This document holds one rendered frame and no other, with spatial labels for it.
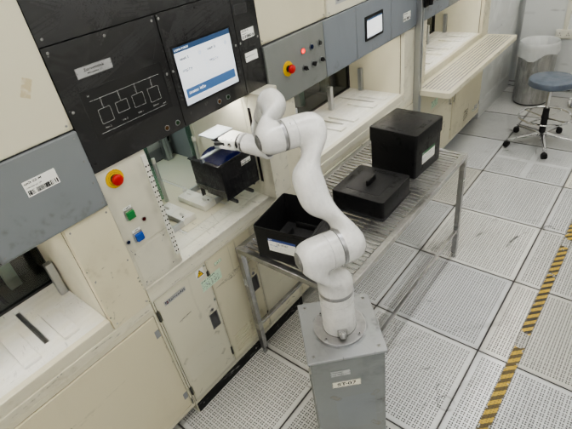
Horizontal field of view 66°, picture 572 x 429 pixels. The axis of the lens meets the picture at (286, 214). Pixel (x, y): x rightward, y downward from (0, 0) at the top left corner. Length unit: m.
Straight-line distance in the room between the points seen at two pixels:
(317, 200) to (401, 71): 2.00
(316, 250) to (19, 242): 0.89
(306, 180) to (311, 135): 0.14
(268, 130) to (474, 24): 3.46
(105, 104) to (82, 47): 0.18
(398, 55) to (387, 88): 0.24
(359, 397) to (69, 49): 1.52
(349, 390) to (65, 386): 1.03
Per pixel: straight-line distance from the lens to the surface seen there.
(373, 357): 1.62
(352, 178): 2.28
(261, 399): 2.44
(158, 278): 1.88
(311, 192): 1.34
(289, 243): 1.84
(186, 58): 1.73
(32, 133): 1.48
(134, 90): 1.61
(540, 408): 2.49
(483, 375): 2.53
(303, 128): 1.36
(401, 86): 3.26
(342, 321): 1.56
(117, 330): 1.86
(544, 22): 5.66
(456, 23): 4.65
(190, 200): 2.26
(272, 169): 2.09
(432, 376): 2.48
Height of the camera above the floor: 2.02
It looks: 34 degrees down
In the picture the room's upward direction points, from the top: 9 degrees counter-clockwise
